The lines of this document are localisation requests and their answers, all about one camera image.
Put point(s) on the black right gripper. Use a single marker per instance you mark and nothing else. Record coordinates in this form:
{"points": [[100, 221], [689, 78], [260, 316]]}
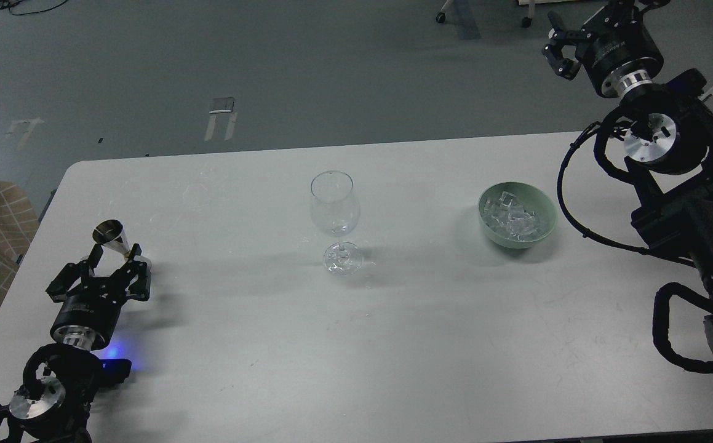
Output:
{"points": [[612, 43]]}

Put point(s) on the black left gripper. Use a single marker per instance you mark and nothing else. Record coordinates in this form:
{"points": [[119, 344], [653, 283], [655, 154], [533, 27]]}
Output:
{"points": [[93, 306]]}

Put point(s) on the steel cocktail jigger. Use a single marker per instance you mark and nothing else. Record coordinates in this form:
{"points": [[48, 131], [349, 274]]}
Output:
{"points": [[110, 234]]}

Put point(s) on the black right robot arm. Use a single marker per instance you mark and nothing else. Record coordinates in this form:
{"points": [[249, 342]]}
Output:
{"points": [[659, 140]]}

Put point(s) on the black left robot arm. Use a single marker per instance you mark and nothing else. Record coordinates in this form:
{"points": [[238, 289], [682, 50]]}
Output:
{"points": [[60, 380]]}

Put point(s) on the pile of ice cubes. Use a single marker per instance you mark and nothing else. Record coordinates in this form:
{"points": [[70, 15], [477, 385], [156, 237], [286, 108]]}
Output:
{"points": [[506, 216]]}

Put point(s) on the clear wine glass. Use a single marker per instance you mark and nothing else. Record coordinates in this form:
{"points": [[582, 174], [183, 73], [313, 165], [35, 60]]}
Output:
{"points": [[335, 211]]}

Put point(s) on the green bowl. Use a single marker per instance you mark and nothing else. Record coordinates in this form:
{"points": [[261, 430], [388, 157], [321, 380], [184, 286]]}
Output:
{"points": [[533, 199]]}

